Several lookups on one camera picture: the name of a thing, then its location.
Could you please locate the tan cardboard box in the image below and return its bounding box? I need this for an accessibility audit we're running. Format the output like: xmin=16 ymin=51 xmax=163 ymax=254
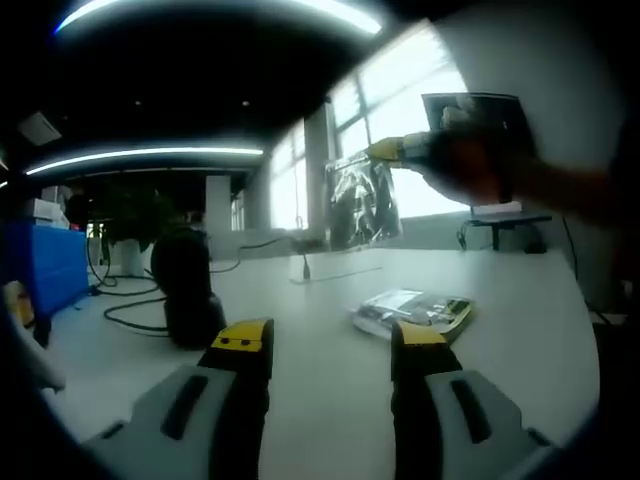
xmin=2 ymin=279 xmax=36 ymax=326

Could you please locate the long ceiling light strip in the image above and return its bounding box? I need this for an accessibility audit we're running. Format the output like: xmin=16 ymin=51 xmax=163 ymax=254
xmin=54 ymin=0 xmax=384 ymax=36
xmin=24 ymin=145 xmax=265 ymax=176

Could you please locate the black green sheet goods packet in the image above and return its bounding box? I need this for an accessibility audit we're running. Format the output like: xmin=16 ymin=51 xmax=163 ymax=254
xmin=362 ymin=288 xmax=476 ymax=346

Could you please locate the white table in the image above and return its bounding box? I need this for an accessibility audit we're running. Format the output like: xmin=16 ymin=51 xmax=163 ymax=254
xmin=42 ymin=247 xmax=601 ymax=480

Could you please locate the thick black power cable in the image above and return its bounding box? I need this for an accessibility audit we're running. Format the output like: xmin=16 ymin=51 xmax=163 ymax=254
xmin=87 ymin=234 xmax=164 ymax=297
xmin=103 ymin=294 xmax=171 ymax=334

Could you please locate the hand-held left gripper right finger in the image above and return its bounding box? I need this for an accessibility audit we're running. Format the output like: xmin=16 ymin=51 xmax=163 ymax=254
xmin=389 ymin=319 xmax=554 ymax=480

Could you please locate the blue plastic crate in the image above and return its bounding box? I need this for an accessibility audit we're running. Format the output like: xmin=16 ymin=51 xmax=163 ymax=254
xmin=14 ymin=222 xmax=91 ymax=316

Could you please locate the white cloth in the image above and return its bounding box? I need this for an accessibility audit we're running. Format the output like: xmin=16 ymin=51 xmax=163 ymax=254
xmin=4 ymin=299 xmax=66 ymax=391

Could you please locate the person's right hand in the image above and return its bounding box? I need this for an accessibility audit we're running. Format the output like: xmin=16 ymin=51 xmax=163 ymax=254
xmin=422 ymin=132 xmax=521 ymax=206

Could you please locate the black barcode scanner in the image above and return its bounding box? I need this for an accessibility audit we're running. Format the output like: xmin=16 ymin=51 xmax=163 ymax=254
xmin=151 ymin=224 xmax=227 ymax=349

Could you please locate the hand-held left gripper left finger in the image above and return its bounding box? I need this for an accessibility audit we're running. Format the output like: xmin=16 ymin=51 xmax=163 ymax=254
xmin=82 ymin=317 xmax=275 ymax=480

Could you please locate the black wall monitor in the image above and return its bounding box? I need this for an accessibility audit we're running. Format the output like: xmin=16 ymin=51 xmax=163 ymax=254
xmin=422 ymin=92 xmax=539 ymax=166

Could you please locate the thin black scanner cable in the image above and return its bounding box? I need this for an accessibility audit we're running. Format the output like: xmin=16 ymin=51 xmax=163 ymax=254
xmin=209 ymin=237 xmax=284 ymax=275

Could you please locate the narrow window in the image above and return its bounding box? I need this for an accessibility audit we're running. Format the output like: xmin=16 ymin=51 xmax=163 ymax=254
xmin=269 ymin=122 xmax=309 ymax=231

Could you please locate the potted green plant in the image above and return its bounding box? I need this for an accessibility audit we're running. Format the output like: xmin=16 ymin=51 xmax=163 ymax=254
xmin=97 ymin=184 xmax=176 ymax=277

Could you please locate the small desk monitor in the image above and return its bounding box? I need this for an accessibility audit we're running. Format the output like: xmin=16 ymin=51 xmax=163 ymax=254
xmin=469 ymin=198 xmax=522 ymax=217

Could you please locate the white cardboard box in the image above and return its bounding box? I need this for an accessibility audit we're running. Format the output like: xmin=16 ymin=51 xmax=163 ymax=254
xmin=24 ymin=197 xmax=69 ymax=226

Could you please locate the ceiling vent panel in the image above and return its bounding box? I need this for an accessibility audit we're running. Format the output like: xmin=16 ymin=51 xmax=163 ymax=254
xmin=17 ymin=112 xmax=64 ymax=146

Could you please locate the large window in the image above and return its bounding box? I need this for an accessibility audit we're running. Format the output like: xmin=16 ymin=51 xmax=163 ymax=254
xmin=329 ymin=22 xmax=471 ymax=221

